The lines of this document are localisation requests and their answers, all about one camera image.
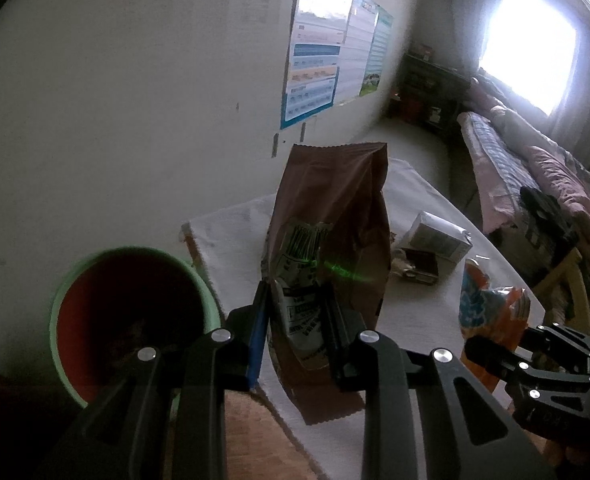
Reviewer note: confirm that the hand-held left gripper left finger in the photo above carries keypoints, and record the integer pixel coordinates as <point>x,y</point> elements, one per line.
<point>256,340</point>

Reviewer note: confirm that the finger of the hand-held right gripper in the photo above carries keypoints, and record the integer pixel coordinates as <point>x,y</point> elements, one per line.
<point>560,340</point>
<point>495,357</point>

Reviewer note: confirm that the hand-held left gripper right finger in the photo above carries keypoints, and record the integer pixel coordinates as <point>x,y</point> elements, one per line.
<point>332,332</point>

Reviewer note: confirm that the orange snack bag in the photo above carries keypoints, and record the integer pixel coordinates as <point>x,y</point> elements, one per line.
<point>480,300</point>

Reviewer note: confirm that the brown snack bag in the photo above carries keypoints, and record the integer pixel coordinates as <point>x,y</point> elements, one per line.
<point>335,200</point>

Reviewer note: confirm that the red bin with green rim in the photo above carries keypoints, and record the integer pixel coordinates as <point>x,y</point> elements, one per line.
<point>125,300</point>

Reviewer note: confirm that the wooden chair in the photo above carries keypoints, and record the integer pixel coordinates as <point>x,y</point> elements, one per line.
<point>577,285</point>

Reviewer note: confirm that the small dark box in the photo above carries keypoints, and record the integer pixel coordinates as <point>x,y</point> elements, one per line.
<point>420,265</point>

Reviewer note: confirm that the dark cloth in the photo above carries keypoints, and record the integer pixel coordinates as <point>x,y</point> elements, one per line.
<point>545,207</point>

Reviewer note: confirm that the small white box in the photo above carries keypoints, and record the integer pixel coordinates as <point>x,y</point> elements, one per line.
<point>435,237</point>

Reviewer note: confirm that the white tablecloth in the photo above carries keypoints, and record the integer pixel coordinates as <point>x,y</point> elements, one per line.
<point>425,195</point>

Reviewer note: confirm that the bed with pink bedding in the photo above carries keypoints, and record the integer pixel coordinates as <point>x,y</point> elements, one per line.
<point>565,170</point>

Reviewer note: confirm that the plaid blanket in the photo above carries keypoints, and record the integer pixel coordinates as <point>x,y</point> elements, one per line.
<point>500,170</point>

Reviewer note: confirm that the small tape strip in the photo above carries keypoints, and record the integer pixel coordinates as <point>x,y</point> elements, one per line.
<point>303,132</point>
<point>275,145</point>

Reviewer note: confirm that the dark shelf unit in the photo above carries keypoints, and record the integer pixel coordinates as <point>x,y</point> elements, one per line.
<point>425,90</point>

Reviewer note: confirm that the window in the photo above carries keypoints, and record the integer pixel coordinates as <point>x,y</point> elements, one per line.
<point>530,45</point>

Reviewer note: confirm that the blue chart wall poster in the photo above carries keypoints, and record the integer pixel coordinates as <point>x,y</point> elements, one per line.
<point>315,75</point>

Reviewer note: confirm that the white wall poster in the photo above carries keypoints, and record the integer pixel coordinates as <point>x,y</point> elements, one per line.
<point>359,45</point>

